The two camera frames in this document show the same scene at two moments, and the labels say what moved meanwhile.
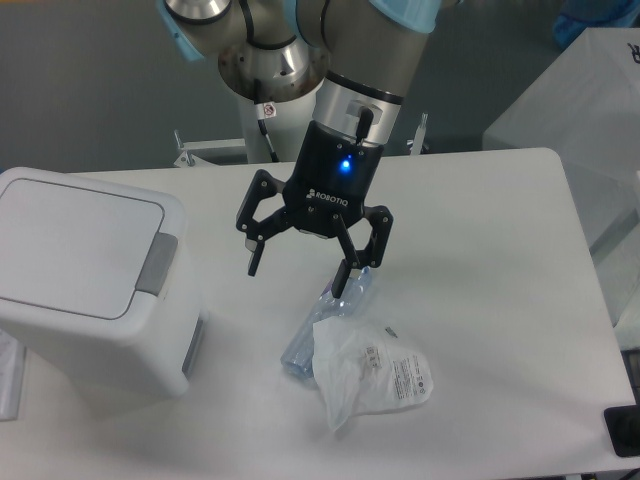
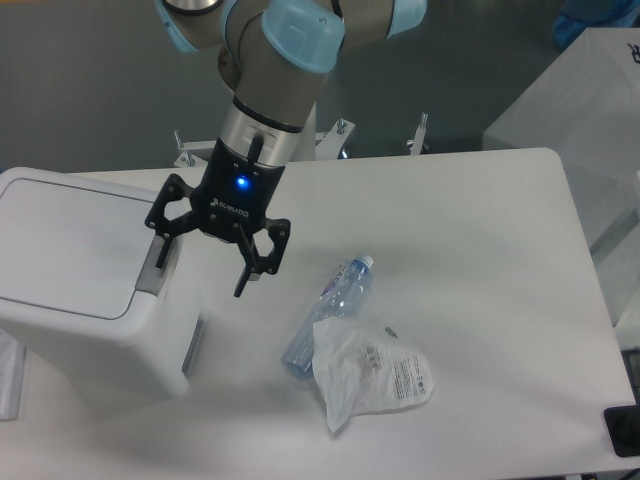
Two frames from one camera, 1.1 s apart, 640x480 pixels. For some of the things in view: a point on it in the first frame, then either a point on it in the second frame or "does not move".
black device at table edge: x=623 y=428 does not move
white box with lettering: x=585 y=107 does not move
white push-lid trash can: x=100 y=277 does not move
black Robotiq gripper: x=330 y=176 -> x=232 y=197
